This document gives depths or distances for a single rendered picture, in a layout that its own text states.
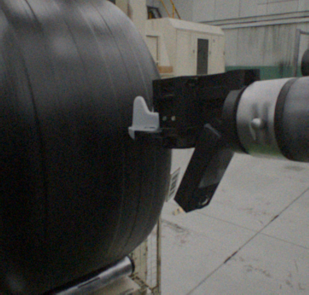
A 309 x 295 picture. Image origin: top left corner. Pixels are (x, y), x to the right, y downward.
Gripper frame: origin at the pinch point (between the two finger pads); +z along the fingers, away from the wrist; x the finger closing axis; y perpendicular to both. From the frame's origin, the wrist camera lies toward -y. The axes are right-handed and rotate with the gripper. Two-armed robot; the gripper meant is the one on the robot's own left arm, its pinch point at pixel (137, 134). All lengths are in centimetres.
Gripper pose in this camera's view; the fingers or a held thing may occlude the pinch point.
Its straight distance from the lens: 48.7
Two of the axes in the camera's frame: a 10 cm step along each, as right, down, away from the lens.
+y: -0.8, -9.9, -1.2
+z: -6.3, -0.5, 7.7
